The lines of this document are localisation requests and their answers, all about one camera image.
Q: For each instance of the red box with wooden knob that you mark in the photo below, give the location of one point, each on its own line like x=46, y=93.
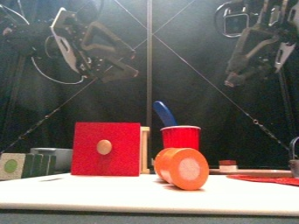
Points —
x=117, y=137

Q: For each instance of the flat wooden board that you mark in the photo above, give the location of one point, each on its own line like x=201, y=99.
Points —
x=257, y=172

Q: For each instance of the light wooden frame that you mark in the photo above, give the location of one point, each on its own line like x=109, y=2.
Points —
x=145, y=148

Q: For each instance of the small red white toy piece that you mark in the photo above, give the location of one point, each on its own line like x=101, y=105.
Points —
x=228, y=165

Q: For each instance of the orange tape roll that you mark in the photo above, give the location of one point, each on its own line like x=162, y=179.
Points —
x=188, y=169

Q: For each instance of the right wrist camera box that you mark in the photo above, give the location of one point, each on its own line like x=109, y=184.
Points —
x=236, y=24

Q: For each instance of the grey bowl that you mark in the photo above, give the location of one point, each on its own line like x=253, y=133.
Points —
x=61, y=157

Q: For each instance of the white toy slice green dot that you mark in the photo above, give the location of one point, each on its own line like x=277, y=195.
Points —
x=11, y=166

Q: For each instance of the white cutting board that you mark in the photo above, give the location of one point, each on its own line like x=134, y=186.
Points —
x=117, y=192

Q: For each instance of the red flat tray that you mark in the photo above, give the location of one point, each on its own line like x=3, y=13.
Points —
x=273, y=179

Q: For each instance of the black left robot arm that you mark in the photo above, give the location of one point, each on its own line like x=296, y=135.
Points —
x=27, y=38

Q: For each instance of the orange toy carrot end piece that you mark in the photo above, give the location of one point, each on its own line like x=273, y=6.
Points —
x=162, y=163

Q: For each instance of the vertical metal pole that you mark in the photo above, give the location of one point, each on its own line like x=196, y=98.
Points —
x=149, y=58

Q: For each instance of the red plastic cup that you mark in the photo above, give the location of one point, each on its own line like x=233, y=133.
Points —
x=181, y=138

